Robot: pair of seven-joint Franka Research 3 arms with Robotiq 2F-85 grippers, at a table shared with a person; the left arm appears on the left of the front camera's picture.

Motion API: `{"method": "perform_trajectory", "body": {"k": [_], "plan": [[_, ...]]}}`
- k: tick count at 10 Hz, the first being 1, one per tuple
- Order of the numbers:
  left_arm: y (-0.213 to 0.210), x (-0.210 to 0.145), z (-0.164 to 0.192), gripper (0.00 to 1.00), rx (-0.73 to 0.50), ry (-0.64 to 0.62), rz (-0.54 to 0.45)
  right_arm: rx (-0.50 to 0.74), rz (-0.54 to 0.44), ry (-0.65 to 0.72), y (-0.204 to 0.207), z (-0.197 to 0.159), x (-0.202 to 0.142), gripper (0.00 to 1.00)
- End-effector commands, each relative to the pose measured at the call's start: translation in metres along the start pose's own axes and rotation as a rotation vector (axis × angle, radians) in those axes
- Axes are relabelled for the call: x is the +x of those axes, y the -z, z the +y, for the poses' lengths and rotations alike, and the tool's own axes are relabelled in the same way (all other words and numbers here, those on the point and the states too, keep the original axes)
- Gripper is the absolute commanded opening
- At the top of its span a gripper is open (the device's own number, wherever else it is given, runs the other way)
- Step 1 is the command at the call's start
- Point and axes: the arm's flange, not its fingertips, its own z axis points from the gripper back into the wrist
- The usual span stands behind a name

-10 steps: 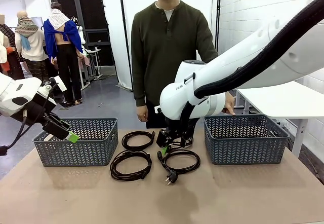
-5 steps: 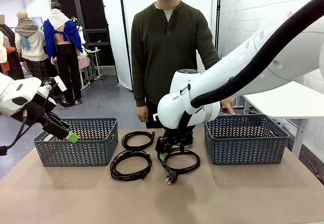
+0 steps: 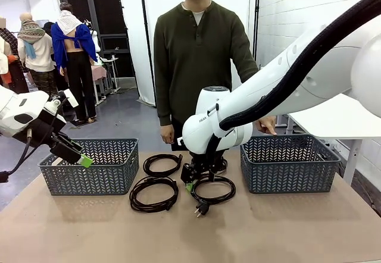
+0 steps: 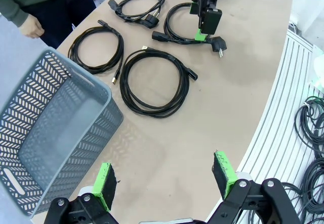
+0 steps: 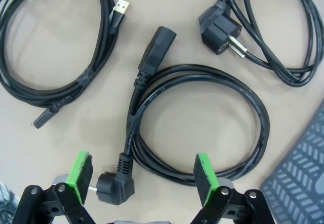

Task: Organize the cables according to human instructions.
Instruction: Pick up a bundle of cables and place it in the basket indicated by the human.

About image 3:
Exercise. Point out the white backdrop screen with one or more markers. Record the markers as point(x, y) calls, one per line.
point(134, 37)

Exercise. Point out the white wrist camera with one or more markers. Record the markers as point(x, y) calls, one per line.
point(179, 140)
point(71, 98)

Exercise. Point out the person's left hand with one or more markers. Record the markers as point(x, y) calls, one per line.
point(268, 124)

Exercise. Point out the figure in plaid coat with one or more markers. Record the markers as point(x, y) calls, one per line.
point(4, 54)

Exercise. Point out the upright black backdrop pole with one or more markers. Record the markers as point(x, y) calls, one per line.
point(258, 13)

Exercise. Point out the mannequin with patterned scarf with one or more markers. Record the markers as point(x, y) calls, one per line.
point(38, 54)

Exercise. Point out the person's right forearm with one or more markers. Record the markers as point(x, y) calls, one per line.
point(164, 105)

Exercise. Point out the black framed glass doors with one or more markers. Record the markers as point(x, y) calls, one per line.
point(110, 16)

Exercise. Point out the person in green sweater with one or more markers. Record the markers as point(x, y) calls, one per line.
point(193, 66)

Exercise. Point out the table with pink cloth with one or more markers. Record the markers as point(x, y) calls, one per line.
point(99, 72)

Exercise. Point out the person's right hand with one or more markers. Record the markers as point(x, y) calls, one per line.
point(167, 133)

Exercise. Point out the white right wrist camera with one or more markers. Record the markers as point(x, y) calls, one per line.
point(179, 140)

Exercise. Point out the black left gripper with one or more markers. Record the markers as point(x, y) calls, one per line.
point(65, 151)

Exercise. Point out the black left wrist mount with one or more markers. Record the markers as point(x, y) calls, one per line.
point(44, 129)

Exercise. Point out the white mannequin torso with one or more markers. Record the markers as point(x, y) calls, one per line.
point(94, 41)

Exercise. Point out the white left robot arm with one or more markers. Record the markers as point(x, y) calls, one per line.
point(18, 111)

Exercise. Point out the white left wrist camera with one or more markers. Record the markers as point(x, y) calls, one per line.
point(71, 98)

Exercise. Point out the grey plastic lattice basket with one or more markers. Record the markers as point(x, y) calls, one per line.
point(285, 179)
point(89, 182)

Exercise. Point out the large white table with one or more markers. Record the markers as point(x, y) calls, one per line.
point(333, 120)

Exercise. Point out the slanted black backdrop pole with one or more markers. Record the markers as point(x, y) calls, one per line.
point(146, 28)

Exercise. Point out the mannequin with blue jacket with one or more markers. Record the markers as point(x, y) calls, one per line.
point(61, 45)

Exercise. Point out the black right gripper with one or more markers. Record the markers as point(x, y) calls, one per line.
point(199, 162)

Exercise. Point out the small white desk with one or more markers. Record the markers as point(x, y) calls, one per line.
point(111, 60)

